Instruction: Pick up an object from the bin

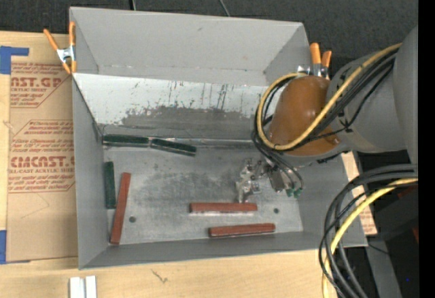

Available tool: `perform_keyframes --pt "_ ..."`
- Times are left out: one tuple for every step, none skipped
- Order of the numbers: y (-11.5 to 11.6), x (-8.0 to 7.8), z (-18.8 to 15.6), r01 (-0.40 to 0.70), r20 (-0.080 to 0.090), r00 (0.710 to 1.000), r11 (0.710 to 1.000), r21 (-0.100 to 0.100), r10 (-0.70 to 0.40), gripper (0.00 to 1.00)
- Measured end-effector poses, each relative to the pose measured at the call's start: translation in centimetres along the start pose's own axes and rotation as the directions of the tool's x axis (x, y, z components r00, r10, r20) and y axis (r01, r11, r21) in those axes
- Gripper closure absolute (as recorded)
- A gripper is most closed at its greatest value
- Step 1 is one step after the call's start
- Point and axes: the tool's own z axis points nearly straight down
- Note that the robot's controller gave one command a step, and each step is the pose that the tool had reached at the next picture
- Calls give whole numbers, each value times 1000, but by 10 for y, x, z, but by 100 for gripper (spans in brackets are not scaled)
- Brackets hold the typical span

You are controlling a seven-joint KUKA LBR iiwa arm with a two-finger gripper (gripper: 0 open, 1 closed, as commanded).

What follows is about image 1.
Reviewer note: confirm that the dark green flat block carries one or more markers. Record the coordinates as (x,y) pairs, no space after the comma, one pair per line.
(173,147)
(125,140)
(109,184)

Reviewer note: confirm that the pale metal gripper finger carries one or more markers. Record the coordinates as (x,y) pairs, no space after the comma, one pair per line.
(252,170)
(248,189)

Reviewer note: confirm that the brown cardboard board red print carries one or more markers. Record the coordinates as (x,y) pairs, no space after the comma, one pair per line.
(40,187)

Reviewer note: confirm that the red-brown flat block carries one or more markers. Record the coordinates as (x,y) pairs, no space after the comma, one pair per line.
(222,207)
(121,208)
(241,230)

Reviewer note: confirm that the grey metal bin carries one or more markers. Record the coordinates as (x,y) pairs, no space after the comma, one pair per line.
(190,109)

